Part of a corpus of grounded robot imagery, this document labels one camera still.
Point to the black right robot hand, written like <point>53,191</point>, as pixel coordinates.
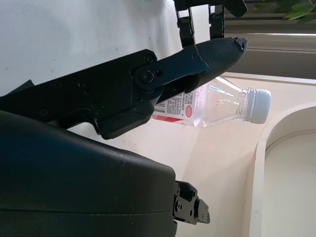
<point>74,172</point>

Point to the clear plastic water bottle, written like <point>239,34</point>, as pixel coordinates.
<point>222,106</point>

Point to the white curved furniture piece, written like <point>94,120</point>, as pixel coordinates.
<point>261,172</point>

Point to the grey window frame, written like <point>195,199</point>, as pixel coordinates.
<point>271,44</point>

